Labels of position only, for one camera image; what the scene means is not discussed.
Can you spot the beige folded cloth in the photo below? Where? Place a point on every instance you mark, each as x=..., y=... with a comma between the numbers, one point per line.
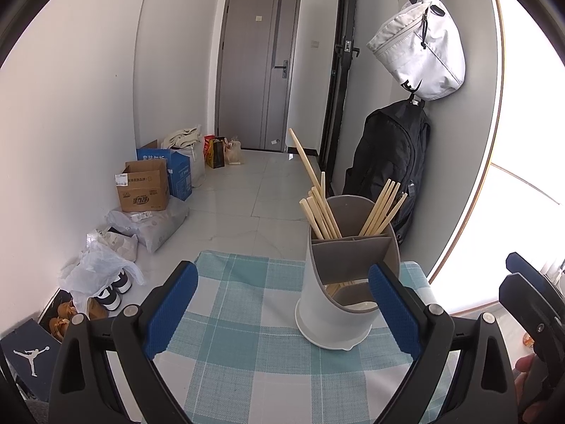
x=181, y=137

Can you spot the blue cardboard box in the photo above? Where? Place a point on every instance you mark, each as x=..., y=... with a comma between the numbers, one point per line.
x=181, y=176

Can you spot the beige plastic bag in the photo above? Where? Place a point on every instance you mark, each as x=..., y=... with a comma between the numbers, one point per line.
x=234, y=152

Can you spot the black framed glass door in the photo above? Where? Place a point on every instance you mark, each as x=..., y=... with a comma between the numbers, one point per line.
x=338, y=97

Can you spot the grey entrance door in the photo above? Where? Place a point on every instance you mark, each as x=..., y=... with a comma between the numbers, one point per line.
x=251, y=75

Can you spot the white translucent sack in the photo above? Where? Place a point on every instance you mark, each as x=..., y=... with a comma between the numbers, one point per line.
x=196, y=163

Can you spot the black backpack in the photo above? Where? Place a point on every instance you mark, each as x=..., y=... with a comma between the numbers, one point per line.
x=388, y=150

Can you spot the blue white checkered tablecloth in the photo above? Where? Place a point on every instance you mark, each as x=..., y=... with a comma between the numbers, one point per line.
x=247, y=318

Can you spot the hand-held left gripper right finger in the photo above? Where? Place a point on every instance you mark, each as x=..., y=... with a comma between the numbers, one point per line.
x=393, y=309

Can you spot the grey plastic parcel bag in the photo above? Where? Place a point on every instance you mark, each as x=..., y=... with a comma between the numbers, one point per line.
x=161, y=227

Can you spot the brown cardboard box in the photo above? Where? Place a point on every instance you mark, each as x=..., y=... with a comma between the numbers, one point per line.
x=143, y=194

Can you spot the white plastic parcel bag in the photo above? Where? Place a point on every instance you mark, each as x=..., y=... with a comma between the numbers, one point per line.
x=119, y=221

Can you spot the white black sneaker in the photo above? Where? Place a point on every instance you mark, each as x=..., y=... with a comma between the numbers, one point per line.
x=123, y=281
x=108, y=299

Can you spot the white grey utensil holder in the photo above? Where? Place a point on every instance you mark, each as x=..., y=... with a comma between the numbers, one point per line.
x=315, y=300

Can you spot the bunch of chopsticks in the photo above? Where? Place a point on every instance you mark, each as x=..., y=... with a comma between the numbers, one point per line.
x=321, y=221

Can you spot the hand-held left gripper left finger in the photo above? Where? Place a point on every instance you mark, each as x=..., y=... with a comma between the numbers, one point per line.
x=170, y=309

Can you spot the person's right hand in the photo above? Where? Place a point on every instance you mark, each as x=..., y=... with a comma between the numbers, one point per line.
x=523, y=364

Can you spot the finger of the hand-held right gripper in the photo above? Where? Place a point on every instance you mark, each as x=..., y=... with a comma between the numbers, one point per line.
x=523, y=266
x=525, y=300

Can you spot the dark blue shoe box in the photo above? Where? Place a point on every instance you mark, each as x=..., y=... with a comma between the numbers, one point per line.
x=26, y=353

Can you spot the white shoulder bag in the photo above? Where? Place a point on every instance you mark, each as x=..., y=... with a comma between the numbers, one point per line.
x=423, y=57

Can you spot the yellow black paper bag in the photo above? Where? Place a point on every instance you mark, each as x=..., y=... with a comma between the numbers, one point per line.
x=216, y=154

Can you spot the red bag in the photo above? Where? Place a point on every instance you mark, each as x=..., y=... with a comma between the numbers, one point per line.
x=207, y=143

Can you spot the white crumpled plastic bag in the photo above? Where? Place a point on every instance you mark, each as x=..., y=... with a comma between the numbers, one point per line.
x=95, y=274

